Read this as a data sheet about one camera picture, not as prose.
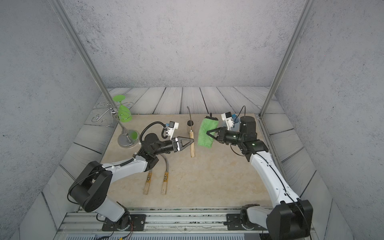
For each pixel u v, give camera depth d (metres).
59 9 0.70
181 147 0.70
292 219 0.38
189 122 1.04
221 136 0.63
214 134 0.69
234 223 0.72
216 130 0.69
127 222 0.66
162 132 0.73
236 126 0.66
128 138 1.05
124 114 0.91
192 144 0.72
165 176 0.87
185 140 0.71
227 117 0.68
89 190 0.44
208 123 0.70
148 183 0.85
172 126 0.71
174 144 0.68
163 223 0.74
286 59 0.89
